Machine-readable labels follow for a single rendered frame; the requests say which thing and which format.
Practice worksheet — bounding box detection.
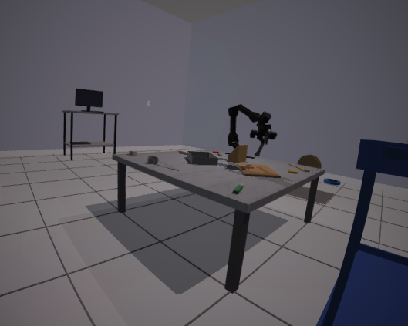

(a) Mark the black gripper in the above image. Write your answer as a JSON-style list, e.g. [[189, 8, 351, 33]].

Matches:
[[250, 125, 277, 145]]

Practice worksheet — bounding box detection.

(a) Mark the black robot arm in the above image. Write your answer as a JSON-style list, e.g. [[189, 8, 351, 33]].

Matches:
[[228, 104, 271, 148]]

